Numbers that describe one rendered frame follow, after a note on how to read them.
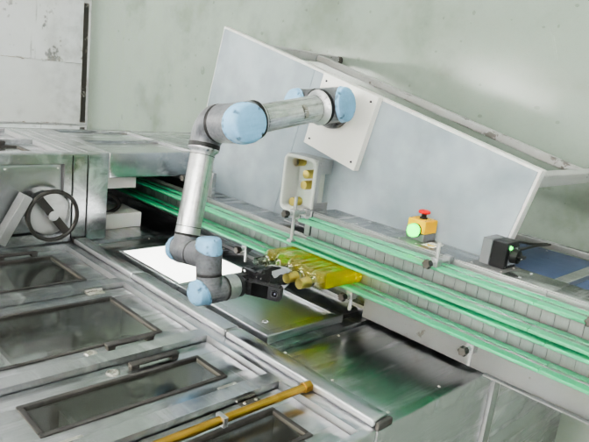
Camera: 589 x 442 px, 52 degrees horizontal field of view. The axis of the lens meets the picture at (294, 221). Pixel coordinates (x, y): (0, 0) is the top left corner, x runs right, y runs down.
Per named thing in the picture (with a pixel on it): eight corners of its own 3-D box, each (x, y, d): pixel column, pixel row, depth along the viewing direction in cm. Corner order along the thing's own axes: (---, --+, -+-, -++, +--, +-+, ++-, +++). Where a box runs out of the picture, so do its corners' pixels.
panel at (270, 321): (188, 247, 262) (117, 257, 238) (188, 240, 261) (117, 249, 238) (342, 322, 201) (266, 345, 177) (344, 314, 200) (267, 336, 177)
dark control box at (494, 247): (492, 258, 185) (478, 261, 180) (497, 233, 184) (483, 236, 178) (516, 266, 180) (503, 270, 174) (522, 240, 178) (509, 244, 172)
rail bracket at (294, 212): (301, 238, 225) (277, 242, 217) (307, 195, 221) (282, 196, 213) (307, 240, 223) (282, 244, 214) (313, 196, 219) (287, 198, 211)
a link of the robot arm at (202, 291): (201, 281, 166) (201, 310, 168) (232, 274, 174) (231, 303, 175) (184, 275, 172) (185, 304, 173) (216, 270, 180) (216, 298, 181)
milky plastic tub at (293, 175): (294, 206, 245) (278, 207, 239) (301, 152, 240) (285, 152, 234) (324, 217, 234) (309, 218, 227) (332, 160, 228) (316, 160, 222)
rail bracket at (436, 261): (443, 260, 183) (418, 267, 174) (448, 238, 182) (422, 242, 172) (455, 265, 181) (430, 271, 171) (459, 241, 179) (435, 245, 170)
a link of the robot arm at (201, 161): (186, 100, 183) (155, 258, 181) (207, 98, 175) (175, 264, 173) (216, 110, 191) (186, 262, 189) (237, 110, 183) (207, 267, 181)
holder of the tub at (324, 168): (294, 218, 247) (280, 220, 241) (301, 152, 240) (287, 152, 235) (323, 229, 235) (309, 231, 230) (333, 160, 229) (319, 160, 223)
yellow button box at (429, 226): (417, 234, 204) (405, 237, 199) (422, 213, 202) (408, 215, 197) (435, 240, 199) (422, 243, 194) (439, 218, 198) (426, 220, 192)
